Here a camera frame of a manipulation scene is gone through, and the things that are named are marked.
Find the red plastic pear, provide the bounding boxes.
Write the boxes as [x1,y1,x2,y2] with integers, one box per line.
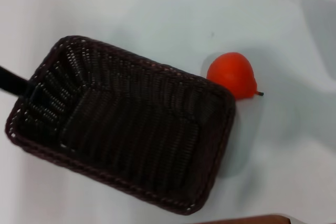
[206,52,265,100]

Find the black woven rectangular basket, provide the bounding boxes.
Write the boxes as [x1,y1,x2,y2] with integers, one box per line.
[4,35,236,216]

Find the brown rounded object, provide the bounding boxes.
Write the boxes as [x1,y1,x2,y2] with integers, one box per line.
[199,215,292,224]

